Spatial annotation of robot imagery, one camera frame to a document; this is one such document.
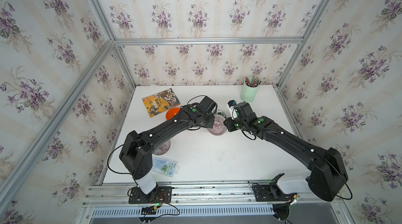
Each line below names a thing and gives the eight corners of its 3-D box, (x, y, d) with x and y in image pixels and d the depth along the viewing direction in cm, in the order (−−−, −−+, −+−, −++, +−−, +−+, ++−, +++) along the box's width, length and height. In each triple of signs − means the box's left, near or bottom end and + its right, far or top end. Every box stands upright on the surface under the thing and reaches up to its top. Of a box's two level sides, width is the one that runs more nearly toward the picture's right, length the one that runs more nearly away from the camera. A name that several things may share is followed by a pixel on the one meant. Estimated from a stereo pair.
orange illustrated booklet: (150, 117, 104) (149, 115, 102) (143, 100, 113) (142, 98, 112) (181, 104, 111) (180, 102, 110) (171, 89, 121) (171, 87, 119)
